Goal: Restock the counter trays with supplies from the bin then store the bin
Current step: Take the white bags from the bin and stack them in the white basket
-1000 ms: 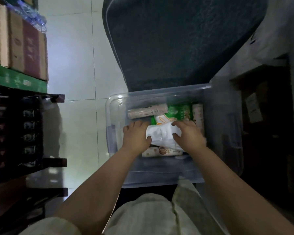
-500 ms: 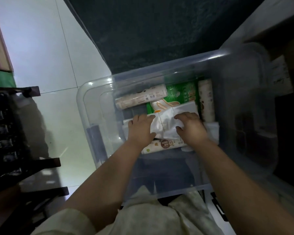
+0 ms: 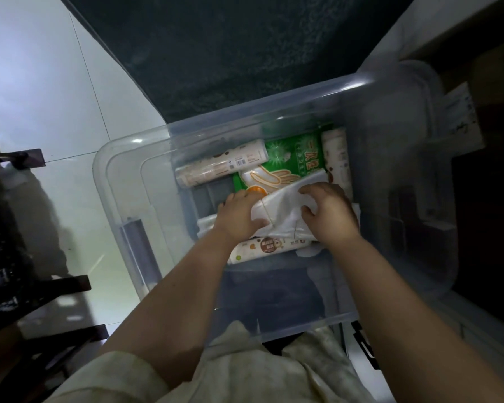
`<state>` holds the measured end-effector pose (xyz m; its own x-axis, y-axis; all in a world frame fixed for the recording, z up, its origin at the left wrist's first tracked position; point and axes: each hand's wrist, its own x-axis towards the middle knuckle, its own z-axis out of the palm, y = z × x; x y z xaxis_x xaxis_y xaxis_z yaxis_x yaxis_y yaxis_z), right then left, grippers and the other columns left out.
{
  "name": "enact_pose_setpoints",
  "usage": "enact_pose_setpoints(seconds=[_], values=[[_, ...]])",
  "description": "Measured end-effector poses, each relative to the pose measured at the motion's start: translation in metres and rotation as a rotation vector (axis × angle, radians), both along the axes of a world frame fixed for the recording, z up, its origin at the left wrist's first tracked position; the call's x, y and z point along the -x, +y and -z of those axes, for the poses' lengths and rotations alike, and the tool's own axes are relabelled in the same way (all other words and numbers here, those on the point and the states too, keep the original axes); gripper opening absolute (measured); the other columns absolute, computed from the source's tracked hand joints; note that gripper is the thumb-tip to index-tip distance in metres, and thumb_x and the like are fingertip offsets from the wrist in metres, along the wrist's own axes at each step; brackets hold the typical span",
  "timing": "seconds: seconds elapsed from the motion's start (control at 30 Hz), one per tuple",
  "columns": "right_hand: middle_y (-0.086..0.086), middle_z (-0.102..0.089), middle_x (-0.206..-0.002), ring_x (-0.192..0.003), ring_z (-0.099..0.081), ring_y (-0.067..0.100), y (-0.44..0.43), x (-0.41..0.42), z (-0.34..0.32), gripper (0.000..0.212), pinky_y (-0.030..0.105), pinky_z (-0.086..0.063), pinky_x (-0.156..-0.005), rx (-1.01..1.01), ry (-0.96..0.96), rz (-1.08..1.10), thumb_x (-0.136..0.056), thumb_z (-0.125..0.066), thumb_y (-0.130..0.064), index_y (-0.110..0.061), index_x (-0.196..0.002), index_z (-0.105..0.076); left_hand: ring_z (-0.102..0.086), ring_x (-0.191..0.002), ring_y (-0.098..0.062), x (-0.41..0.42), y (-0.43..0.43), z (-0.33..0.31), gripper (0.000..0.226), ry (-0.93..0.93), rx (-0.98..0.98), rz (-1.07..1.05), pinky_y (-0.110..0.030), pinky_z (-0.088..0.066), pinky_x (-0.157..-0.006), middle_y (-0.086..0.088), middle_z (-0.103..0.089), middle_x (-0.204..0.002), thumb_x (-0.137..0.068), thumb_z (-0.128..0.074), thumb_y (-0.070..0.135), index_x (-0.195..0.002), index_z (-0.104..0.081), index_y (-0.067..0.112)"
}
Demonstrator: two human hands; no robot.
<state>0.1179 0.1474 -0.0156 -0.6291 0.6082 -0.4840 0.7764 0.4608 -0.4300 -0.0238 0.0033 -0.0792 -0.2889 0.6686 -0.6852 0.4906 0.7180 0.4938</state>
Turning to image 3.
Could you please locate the person's left hand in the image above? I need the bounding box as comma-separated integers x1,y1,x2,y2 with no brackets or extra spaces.
213,189,270,248

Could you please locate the person's right hand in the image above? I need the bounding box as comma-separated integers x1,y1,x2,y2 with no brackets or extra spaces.
298,182,361,249

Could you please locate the white plastic bag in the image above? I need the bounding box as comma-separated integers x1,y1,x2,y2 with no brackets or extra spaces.
197,170,362,249

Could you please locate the person's left forearm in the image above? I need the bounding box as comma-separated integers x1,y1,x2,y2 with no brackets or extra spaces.
96,228,253,392

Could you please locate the person's right forearm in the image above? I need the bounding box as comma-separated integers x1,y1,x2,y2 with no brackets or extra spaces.
325,231,504,403

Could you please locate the white printed bag roll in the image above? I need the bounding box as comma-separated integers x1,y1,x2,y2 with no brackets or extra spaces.
320,128,354,202
228,236,314,266
175,139,270,189

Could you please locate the green glove packet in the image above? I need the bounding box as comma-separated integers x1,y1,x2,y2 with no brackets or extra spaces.
233,132,326,196

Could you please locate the clear plastic storage bin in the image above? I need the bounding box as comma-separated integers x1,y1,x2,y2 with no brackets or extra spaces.
93,60,461,347

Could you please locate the grey bin latch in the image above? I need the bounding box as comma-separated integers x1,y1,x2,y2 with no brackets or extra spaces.
119,218,163,291

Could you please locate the black plastic clip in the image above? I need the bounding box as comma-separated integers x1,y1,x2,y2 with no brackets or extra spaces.
350,320,381,371

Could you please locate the beige garment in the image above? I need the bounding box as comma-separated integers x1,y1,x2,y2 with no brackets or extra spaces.
46,321,375,403

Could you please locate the dark green rug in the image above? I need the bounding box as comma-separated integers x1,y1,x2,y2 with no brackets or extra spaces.
59,0,417,125

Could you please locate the white paper label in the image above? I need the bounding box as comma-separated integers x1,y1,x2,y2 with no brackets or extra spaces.
442,81,486,158

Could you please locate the brown cardboard box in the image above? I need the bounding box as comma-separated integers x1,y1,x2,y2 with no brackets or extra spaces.
397,21,504,328

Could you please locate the dark wooden furniture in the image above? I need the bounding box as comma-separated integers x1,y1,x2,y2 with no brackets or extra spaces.
0,149,110,403

